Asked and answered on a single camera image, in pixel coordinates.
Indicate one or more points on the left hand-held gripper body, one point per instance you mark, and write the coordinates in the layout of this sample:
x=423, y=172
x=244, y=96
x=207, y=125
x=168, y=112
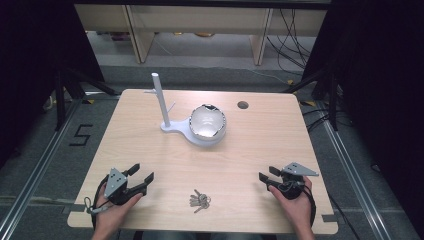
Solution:
x=115, y=186

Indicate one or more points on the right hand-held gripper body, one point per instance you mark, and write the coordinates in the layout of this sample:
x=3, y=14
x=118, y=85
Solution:
x=292, y=183

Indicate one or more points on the bunch of silver keys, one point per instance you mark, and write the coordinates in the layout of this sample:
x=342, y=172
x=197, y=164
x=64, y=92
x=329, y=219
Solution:
x=199, y=201

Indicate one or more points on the person's right hand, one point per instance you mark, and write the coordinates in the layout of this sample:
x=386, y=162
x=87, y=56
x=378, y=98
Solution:
x=300, y=210

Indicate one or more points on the person's left hand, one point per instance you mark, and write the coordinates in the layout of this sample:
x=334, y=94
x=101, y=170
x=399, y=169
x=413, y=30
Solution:
x=111, y=215

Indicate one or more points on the white key holder stand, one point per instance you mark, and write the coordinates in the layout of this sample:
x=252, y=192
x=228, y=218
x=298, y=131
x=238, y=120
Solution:
x=160, y=100

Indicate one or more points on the yellow floor tape piece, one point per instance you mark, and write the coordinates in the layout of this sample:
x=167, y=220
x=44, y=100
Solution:
x=308, y=103
x=88, y=101

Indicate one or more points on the white bowl with silver rim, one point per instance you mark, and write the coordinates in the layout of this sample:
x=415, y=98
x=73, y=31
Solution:
x=207, y=121

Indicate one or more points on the black metal stand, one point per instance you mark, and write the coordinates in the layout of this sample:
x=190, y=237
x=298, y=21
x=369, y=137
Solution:
x=331, y=96
x=60, y=100

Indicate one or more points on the dark curtain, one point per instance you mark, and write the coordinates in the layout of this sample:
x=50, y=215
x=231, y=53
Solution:
x=36, y=66
x=383, y=83

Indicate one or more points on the light wooden shelf unit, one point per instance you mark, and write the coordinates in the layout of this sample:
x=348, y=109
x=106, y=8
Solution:
x=200, y=20

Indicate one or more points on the aluminium floor rail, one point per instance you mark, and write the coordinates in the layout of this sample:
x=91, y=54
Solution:
x=40, y=166
x=353, y=176

